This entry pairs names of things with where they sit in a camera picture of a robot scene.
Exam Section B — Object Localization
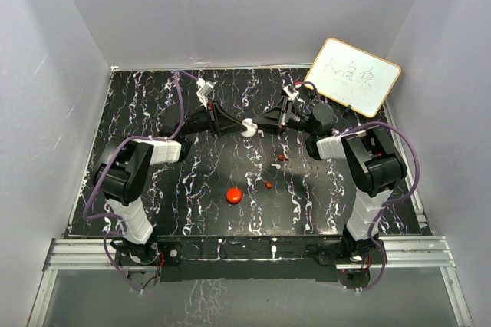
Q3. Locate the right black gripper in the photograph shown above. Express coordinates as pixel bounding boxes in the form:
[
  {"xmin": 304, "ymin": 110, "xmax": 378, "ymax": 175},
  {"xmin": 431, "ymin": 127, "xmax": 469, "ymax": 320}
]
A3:
[{"xmin": 250, "ymin": 97, "xmax": 316, "ymax": 136}]

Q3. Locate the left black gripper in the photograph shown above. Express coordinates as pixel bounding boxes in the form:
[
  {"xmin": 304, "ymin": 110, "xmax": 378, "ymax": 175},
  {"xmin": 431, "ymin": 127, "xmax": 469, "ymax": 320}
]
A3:
[{"xmin": 182, "ymin": 101, "xmax": 249, "ymax": 139}]

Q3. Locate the white earbud charging case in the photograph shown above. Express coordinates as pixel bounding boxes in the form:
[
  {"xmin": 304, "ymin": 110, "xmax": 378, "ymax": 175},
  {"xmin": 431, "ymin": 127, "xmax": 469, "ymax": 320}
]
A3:
[{"xmin": 241, "ymin": 118, "xmax": 258, "ymax": 138}]

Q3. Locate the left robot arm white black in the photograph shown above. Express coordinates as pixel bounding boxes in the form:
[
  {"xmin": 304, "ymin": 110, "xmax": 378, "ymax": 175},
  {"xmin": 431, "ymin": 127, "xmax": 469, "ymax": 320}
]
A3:
[{"xmin": 93, "ymin": 101, "xmax": 248, "ymax": 265}]

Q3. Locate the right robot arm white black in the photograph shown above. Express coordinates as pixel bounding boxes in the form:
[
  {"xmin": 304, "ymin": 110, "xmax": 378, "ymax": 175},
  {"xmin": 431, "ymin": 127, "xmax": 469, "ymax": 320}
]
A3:
[{"xmin": 252, "ymin": 96, "xmax": 407, "ymax": 263}]

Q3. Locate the red earbud charging case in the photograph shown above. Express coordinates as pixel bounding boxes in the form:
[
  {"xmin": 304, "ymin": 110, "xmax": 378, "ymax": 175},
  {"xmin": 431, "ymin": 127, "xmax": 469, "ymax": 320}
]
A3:
[{"xmin": 226, "ymin": 187, "xmax": 243, "ymax": 205}]

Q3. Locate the black front base bar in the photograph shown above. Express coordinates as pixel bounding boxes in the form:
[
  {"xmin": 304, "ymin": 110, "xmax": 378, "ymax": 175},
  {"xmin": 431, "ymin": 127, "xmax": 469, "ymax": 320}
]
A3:
[{"xmin": 154, "ymin": 236, "xmax": 346, "ymax": 282}]

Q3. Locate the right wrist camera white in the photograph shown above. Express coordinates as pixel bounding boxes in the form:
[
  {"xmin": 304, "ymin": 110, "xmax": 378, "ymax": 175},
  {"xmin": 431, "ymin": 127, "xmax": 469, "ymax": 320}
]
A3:
[{"xmin": 282, "ymin": 84, "xmax": 299, "ymax": 102}]

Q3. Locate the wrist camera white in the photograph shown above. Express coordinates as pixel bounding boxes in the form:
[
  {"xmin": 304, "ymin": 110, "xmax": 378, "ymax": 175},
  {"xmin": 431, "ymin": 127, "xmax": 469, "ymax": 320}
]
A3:
[
  {"xmin": 196, "ymin": 78, "xmax": 215, "ymax": 108},
  {"xmin": 282, "ymin": 84, "xmax": 299, "ymax": 102}
]

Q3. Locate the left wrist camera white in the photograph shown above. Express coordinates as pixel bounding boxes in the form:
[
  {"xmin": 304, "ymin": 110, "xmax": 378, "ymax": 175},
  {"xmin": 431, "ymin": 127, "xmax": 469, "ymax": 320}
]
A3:
[{"xmin": 196, "ymin": 78, "xmax": 215, "ymax": 108}]

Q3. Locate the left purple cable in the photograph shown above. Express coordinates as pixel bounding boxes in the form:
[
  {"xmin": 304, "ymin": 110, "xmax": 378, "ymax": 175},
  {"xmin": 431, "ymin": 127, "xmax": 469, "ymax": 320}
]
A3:
[{"xmin": 84, "ymin": 69, "xmax": 206, "ymax": 293}]

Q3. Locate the purple cable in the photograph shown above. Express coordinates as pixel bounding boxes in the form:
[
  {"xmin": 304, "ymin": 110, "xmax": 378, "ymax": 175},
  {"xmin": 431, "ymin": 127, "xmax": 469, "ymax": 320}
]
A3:
[
  {"xmin": 84, "ymin": 69, "xmax": 206, "ymax": 293},
  {"xmin": 295, "ymin": 81, "xmax": 423, "ymax": 292}
]

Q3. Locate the whiteboard with wooden frame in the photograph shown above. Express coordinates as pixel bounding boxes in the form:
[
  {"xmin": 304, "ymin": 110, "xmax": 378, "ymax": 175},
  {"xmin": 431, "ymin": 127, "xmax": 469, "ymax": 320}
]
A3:
[{"xmin": 305, "ymin": 38, "xmax": 401, "ymax": 118}]

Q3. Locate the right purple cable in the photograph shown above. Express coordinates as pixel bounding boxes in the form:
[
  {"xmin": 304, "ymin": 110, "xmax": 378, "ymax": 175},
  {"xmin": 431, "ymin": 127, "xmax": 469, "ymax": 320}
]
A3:
[{"xmin": 295, "ymin": 81, "xmax": 423, "ymax": 292}]

